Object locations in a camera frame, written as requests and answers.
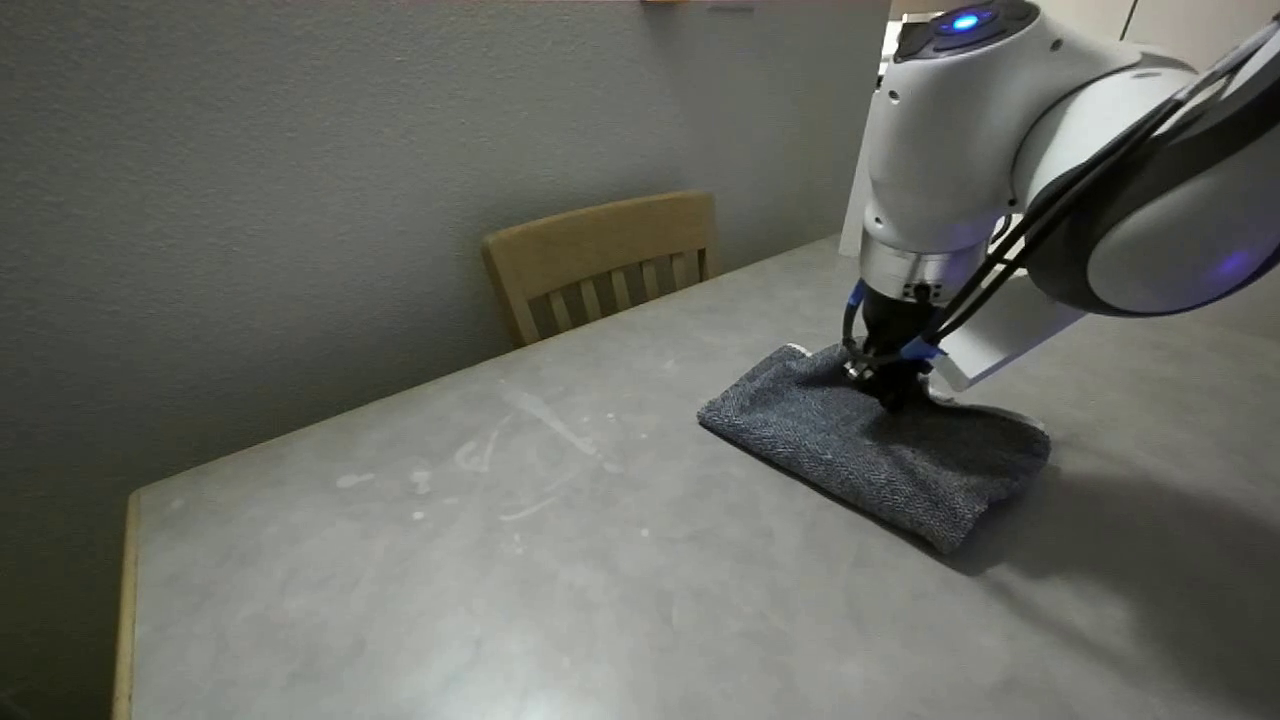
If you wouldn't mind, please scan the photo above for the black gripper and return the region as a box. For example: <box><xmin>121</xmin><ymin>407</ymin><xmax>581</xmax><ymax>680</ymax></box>
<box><xmin>849</xmin><ymin>289</ymin><xmax>945</xmax><ymax>417</ymax></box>

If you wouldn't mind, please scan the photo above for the blue-grey striped towel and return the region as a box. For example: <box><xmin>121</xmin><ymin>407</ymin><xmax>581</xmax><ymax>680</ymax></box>
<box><xmin>696</xmin><ymin>340</ymin><xmax>1055</xmax><ymax>557</ymax></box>

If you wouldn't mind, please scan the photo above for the wooden chair with short slats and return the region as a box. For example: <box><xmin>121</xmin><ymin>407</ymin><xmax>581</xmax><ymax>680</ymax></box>
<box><xmin>481</xmin><ymin>188</ymin><xmax>725</xmax><ymax>352</ymax></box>

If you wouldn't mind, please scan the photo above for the black cable with blue plug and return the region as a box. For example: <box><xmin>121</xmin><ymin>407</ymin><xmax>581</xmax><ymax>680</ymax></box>
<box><xmin>840</xmin><ymin>274</ymin><xmax>945</xmax><ymax>372</ymax></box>

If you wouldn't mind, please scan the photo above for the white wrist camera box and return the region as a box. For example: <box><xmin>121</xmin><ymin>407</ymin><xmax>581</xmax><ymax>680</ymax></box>
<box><xmin>930</xmin><ymin>273</ymin><xmax>1093</xmax><ymax>392</ymax></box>

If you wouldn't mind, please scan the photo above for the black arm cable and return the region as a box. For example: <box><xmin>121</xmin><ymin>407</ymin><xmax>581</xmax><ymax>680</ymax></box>
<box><xmin>930</xmin><ymin>24</ymin><xmax>1280</xmax><ymax>334</ymax></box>
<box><xmin>945</xmin><ymin>35</ymin><xmax>1280</xmax><ymax>344</ymax></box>

